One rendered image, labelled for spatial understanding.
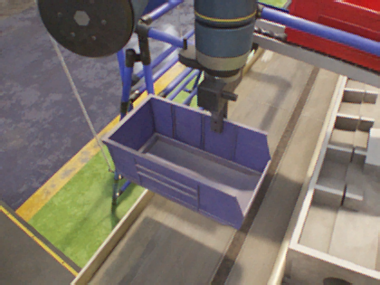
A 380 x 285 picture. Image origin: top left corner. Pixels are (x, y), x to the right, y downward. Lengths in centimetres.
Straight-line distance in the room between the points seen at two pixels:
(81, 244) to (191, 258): 107
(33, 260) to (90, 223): 52
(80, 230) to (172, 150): 122
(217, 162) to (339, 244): 36
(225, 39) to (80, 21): 26
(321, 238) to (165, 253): 44
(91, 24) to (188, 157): 52
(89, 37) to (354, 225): 74
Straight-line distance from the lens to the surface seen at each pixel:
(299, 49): 83
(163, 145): 83
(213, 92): 56
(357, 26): 77
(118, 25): 34
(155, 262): 92
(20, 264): 155
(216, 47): 52
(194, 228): 95
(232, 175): 75
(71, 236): 193
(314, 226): 84
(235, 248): 94
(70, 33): 36
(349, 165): 99
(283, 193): 106
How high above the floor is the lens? 159
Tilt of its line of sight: 45 degrees down
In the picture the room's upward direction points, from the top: 2 degrees counter-clockwise
